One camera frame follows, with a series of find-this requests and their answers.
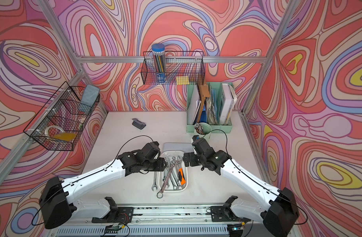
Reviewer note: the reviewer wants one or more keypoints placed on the back wire basket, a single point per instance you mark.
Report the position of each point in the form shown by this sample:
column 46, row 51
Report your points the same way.
column 178, row 63

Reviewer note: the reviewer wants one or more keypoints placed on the white rectangular lid box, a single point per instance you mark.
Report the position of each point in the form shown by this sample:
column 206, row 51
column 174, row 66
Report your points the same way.
column 184, row 147

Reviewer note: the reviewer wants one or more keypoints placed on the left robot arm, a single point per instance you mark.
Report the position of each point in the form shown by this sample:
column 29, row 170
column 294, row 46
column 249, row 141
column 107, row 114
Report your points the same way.
column 58, row 196

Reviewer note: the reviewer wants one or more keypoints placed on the grey hole punch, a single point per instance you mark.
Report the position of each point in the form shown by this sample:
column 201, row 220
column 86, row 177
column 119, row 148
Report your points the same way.
column 138, row 124

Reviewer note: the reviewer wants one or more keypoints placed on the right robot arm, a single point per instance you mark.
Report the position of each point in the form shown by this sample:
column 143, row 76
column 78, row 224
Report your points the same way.
column 275, row 208

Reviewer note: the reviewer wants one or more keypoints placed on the grey sponge block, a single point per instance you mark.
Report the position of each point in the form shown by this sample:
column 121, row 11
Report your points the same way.
column 90, row 94

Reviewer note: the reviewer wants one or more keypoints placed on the wire basket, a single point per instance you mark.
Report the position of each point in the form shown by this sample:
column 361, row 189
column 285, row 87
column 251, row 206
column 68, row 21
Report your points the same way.
column 178, row 63
column 63, row 109

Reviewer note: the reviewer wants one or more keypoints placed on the left wire basket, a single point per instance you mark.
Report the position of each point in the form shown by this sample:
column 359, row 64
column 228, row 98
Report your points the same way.
column 63, row 109

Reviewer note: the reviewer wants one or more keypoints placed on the white plastic storage box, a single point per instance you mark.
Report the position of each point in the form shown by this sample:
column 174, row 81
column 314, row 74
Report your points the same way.
column 173, row 184

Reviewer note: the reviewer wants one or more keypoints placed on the blue pencil tube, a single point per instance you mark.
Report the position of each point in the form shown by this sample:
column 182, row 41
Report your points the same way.
column 159, row 60

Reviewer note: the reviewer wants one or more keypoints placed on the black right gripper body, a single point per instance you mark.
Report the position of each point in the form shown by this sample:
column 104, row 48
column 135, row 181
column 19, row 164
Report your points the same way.
column 195, row 159

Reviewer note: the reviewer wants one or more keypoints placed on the silver end wrench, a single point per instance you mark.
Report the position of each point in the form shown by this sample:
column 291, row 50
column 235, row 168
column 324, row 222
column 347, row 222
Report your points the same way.
column 155, row 183

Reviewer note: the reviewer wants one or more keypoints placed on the long silver combination wrench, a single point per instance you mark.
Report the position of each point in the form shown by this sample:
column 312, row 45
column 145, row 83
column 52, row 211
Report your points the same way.
column 160, row 194

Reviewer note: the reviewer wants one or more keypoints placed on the green file organizer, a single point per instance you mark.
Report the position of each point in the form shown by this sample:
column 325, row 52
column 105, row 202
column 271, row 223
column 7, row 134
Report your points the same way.
column 213, row 104

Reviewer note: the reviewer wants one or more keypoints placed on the green pencil cup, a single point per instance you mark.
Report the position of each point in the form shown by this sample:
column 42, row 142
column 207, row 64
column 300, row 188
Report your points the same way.
column 203, row 130

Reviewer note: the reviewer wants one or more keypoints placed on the orange handled adjustable wrench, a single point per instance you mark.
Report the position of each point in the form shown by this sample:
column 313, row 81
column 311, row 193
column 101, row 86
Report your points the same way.
column 180, row 178

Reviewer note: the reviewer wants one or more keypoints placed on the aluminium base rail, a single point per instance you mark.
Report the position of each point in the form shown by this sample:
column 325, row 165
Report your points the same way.
column 160, row 221

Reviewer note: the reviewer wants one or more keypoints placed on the yellow sticky notes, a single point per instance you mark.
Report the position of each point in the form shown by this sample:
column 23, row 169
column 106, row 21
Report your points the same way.
column 182, row 80

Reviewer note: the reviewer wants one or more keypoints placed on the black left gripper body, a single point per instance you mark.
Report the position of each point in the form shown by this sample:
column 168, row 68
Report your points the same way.
column 157, row 164

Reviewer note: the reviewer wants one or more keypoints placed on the tape roll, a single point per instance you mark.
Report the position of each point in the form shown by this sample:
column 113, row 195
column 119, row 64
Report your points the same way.
column 53, row 130

